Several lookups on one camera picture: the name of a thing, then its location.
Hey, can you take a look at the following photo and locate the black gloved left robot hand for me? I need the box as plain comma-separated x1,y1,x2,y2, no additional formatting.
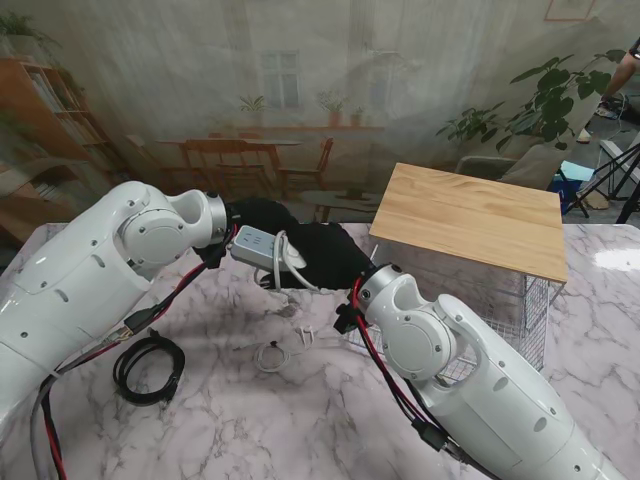
227,198,306,236

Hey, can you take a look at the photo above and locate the right arm red black cable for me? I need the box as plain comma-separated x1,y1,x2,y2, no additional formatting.
347,277,481,466

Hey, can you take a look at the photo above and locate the white power strip with cord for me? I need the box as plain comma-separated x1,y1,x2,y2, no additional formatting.
230,224,319,301

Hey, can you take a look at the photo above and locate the arm red black cable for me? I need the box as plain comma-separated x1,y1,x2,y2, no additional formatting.
347,277,481,466
29,212,241,480

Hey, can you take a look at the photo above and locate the white charging cable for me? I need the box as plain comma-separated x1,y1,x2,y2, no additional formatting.
234,323,316,374

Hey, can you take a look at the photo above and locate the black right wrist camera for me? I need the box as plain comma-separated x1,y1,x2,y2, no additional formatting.
334,304,359,335

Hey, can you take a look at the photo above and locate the left arm red black cable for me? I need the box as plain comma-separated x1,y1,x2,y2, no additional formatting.
29,212,241,480

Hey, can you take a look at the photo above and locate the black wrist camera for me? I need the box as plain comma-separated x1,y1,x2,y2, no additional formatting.
194,239,234,271
334,304,359,335

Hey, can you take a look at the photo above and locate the white mesh drawer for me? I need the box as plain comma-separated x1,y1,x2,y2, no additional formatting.
349,239,549,394

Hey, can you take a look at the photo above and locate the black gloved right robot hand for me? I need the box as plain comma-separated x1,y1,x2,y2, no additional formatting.
253,223,375,292

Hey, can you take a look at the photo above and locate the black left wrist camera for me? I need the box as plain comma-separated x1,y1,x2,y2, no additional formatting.
194,239,234,271

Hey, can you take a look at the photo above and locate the person in background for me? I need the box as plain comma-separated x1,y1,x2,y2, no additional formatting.
602,42,640,99

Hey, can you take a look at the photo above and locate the black tripod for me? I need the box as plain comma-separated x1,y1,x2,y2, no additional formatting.
567,144,640,224

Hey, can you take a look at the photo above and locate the blue storage crate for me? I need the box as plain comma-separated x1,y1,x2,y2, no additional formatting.
547,162,596,201

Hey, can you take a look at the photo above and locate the printed cafe scene backdrop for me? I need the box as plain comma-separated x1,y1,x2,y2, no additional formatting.
0,0,640,224

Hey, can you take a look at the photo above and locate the wood-topped white wire cabinet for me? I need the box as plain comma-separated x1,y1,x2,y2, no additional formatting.
368,162,571,374

